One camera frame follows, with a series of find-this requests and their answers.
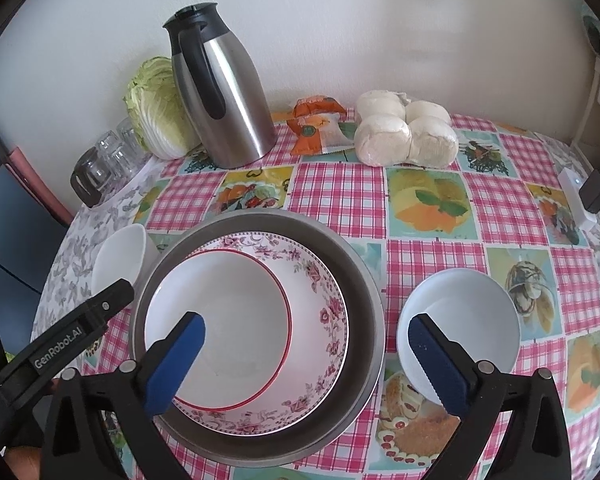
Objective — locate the dark blue chair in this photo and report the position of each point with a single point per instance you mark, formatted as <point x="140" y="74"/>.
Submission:
<point x="10" y="240"/>

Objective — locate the pack of white buns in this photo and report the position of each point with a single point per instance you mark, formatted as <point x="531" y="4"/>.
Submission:
<point x="405" y="132"/>

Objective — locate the person's left forearm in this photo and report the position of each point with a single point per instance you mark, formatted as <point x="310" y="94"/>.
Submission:
<point x="25" y="465"/>

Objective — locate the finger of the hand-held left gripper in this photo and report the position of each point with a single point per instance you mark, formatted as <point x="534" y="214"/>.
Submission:
<point x="107" y="305"/>
<point x="177" y="360"/>

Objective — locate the pink checkered tablecloth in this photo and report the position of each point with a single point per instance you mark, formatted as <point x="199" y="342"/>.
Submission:
<point x="430" y="240"/>

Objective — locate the black charger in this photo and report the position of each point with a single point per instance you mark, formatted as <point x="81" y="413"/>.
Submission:
<point x="596" y="190"/>

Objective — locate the large steel basin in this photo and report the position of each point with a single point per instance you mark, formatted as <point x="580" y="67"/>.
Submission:
<point x="365" y="310"/>

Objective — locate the red-rimmed white bowl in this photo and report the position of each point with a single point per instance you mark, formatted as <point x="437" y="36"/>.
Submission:
<point x="240" y="310"/>

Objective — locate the napa cabbage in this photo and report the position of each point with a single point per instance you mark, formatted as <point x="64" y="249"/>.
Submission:
<point x="152" y="110"/>

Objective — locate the pink floral plate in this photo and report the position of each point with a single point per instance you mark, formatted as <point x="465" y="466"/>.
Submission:
<point x="320" y="305"/>

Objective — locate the orange snack packet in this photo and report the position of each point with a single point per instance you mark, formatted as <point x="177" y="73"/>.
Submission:
<point x="320" y="135"/>
<point x="320" y="107"/>

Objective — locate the clear glass tumbler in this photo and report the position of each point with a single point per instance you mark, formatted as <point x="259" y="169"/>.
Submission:
<point x="111" y="155"/>
<point x="130" y="140"/>

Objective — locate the white square bowl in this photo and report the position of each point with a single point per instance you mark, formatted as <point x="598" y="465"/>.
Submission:
<point x="122" y="260"/>

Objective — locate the plain white round bowl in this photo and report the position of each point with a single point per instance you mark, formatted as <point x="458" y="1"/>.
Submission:
<point x="460" y="320"/>

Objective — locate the stainless steel thermos jug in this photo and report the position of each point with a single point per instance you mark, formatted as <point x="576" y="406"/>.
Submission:
<point x="230" y="95"/>

